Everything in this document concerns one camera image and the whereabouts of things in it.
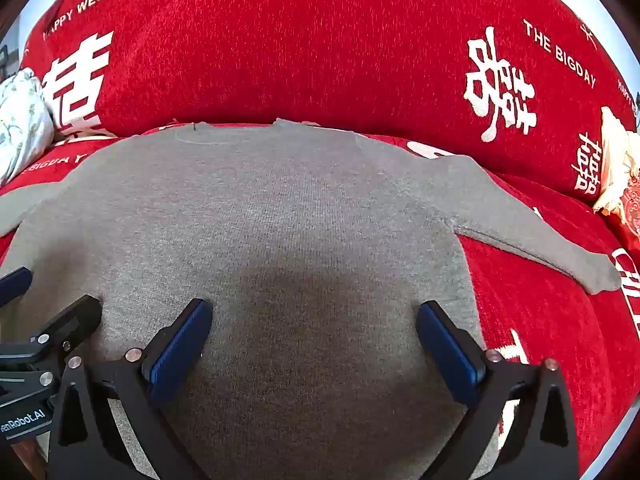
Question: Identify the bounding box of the grey knit sweater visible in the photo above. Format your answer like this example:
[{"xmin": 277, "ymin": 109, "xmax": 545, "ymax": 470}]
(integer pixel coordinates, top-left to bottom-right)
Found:
[{"xmin": 0, "ymin": 118, "xmax": 623, "ymax": 480}]

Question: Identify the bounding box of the white floral cloth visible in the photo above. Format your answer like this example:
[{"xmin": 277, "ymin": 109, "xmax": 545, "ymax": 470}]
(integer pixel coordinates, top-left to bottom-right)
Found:
[{"xmin": 0, "ymin": 70, "xmax": 56, "ymax": 186}]

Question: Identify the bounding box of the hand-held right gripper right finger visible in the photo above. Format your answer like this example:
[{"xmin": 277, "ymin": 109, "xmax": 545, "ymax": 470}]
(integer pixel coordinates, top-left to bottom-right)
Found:
[{"xmin": 417, "ymin": 301, "xmax": 581, "ymax": 480}]

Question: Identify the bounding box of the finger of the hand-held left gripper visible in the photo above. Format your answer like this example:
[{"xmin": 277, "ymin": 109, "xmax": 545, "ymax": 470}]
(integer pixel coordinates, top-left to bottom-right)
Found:
[
  {"xmin": 0, "ymin": 267, "xmax": 34, "ymax": 307},
  {"xmin": 27, "ymin": 294, "xmax": 104, "ymax": 367}
]

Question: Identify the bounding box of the cream and red cushion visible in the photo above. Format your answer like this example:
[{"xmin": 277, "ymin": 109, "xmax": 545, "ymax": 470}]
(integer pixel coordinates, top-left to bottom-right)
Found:
[{"xmin": 592, "ymin": 106, "xmax": 640, "ymax": 251}]

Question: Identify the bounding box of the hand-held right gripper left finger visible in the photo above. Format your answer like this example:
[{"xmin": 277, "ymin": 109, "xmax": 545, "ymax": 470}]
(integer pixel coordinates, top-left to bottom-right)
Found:
[{"xmin": 46, "ymin": 298, "xmax": 214, "ymax": 480}]

